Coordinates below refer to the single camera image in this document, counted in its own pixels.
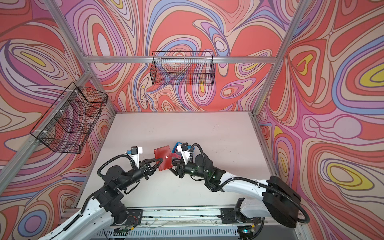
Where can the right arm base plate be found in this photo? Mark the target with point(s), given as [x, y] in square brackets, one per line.
[233, 216]

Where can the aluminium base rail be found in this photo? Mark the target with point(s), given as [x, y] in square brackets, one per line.
[185, 221]

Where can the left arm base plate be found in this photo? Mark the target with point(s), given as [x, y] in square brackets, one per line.
[133, 218]

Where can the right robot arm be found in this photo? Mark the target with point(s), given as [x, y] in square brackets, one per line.
[271, 198]

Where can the black wire basket back wall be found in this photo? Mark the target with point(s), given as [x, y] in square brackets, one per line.
[185, 68]

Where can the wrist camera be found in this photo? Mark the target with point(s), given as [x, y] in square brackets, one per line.
[134, 156]
[185, 150]

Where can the black wire basket left wall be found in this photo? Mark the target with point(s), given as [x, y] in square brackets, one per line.
[68, 123]

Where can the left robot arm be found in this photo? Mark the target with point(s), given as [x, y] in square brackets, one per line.
[104, 207]

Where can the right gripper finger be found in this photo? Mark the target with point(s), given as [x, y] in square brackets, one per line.
[176, 156]
[176, 168]

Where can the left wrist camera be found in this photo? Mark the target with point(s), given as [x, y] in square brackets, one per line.
[134, 156]

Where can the black wire basket wall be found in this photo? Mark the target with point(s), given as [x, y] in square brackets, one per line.
[68, 123]
[185, 68]

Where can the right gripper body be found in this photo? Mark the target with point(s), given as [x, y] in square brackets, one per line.
[190, 169]

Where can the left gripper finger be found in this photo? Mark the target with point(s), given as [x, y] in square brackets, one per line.
[152, 167]
[150, 161]

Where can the red leather card holder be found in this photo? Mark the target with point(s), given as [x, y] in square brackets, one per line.
[165, 154]

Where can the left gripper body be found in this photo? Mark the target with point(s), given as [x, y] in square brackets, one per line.
[143, 170]

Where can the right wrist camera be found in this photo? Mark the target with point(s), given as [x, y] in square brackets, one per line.
[185, 150]

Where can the blue plastic tray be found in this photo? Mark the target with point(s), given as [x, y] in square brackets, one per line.
[178, 144]

